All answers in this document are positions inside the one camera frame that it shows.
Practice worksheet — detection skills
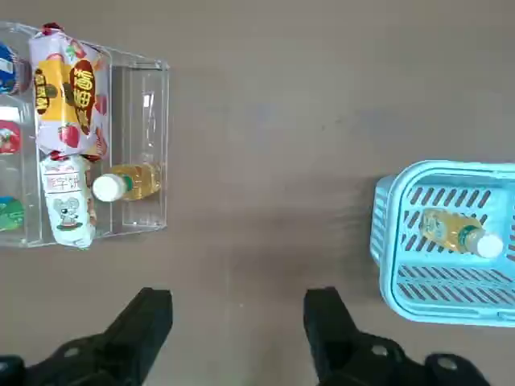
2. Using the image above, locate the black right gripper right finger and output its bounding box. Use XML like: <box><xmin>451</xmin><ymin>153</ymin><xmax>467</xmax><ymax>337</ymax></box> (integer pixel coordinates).
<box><xmin>303</xmin><ymin>285</ymin><xmax>494</xmax><ymax>386</ymax></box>

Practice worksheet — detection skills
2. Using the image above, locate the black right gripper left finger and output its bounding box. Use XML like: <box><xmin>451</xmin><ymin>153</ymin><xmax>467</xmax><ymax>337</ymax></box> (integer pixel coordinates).
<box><xmin>0</xmin><ymin>286</ymin><xmax>174</xmax><ymax>386</ymax></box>

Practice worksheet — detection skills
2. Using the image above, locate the yellow juice bottle white cap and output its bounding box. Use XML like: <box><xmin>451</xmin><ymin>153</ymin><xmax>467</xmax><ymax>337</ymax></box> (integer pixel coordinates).
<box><xmin>92</xmin><ymin>162</ymin><xmax>162</xmax><ymax>202</ymax></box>
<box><xmin>420</xmin><ymin>207</ymin><xmax>505</xmax><ymax>258</ymax></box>

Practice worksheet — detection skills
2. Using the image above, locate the light blue plastic basket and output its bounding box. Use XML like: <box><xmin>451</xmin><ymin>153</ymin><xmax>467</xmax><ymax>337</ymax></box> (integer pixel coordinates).
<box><xmin>369</xmin><ymin>160</ymin><xmax>515</xmax><ymax>326</ymax></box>

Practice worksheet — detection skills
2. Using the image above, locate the clear acrylic tiered shelf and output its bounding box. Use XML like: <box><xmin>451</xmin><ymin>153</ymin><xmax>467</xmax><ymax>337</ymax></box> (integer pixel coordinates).
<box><xmin>0</xmin><ymin>22</ymin><xmax>170</xmax><ymax>248</ymax></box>

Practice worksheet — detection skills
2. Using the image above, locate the small white mouse print packet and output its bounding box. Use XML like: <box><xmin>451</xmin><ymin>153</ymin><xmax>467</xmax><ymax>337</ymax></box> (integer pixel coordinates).
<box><xmin>39</xmin><ymin>152</ymin><xmax>97</xmax><ymax>250</ymax></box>

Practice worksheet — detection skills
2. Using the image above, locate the white cup with green lid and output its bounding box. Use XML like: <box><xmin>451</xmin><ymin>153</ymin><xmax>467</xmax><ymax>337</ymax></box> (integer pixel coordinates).
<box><xmin>0</xmin><ymin>196</ymin><xmax>26</xmax><ymax>232</ymax></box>

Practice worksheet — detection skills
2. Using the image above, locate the white cup with red lid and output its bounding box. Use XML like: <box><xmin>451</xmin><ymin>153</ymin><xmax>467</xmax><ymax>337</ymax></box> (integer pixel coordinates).
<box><xmin>0</xmin><ymin>120</ymin><xmax>23</xmax><ymax>154</ymax></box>

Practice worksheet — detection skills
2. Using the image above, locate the large strawberry print snack packet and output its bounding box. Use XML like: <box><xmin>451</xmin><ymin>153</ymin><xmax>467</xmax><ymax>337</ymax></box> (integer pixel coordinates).
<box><xmin>28</xmin><ymin>23</ymin><xmax>110</xmax><ymax>162</ymax></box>

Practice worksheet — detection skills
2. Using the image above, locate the blue snack cup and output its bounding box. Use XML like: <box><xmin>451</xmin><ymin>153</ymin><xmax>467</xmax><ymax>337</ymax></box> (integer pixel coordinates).
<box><xmin>0</xmin><ymin>42</ymin><xmax>32</xmax><ymax>96</ymax></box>

